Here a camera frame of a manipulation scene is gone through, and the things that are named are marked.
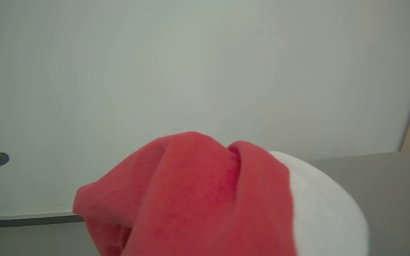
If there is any red garment with white stripe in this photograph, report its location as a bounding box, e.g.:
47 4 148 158
73 131 370 256

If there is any white and black baseboard strip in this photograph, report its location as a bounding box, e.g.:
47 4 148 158
0 212 85 229

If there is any grey fabric sofa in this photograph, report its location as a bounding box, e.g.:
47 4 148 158
306 151 410 256

